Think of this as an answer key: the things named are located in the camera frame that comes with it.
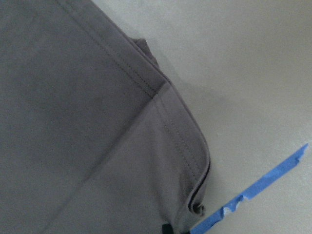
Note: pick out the brown t-shirt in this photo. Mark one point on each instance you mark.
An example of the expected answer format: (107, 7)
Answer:
(94, 138)

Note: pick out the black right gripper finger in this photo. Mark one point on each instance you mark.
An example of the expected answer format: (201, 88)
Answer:
(167, 229)

